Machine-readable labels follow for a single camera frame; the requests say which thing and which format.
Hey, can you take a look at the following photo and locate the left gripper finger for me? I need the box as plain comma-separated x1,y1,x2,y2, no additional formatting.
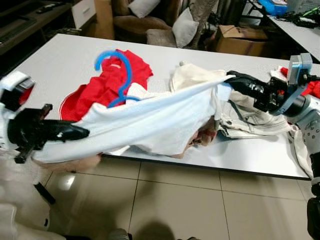
44,122,90,143

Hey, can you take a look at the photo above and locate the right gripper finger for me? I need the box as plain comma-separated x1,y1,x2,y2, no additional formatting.
229,71,261,87
232,82,262,99

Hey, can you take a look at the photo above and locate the white printed t-shirt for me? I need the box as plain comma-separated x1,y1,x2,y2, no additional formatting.
32,75,235,174

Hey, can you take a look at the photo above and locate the blue plastic hanger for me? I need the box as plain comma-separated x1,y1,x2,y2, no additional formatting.
94,49,142,109

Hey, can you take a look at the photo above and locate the plain white shirt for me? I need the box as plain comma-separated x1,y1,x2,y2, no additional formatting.
270,65,288,83

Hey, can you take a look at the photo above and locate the cream denim jacket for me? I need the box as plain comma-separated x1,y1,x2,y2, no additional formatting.
169,61,313,178

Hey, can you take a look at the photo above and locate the open cardboard box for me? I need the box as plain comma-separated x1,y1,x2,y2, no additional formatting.
215,25,273,57

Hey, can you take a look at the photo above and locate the red shirt with white trim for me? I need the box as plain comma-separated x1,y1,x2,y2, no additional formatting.
58,48,154,122

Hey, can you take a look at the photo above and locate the black folding table leg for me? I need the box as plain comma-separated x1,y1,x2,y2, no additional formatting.
34,181,57,206

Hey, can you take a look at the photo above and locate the patterned grey curtain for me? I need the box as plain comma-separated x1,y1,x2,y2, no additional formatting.
189,0,221,50

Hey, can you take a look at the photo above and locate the blue plastic box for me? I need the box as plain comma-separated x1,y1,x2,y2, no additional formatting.
259,0,289,17

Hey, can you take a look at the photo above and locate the white pillow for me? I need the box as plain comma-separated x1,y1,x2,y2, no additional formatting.
172,7,200,49
128,0,162,19

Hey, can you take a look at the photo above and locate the grey cushioned seat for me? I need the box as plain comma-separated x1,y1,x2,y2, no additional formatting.
146,28,177,49

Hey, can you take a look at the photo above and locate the black tv bench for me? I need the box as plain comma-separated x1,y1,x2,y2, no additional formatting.
0,0,76,63

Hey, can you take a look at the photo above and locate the tall brown cardboard box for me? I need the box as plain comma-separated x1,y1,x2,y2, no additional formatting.
94,0,115,40

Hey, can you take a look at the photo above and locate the white drawer unit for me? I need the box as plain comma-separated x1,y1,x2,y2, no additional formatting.
71,0,97,29

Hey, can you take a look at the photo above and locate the brown sofa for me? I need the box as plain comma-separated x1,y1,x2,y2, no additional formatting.
111,0,183,36

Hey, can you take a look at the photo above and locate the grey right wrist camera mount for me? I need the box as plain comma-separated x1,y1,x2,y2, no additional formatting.
284,52,316,117

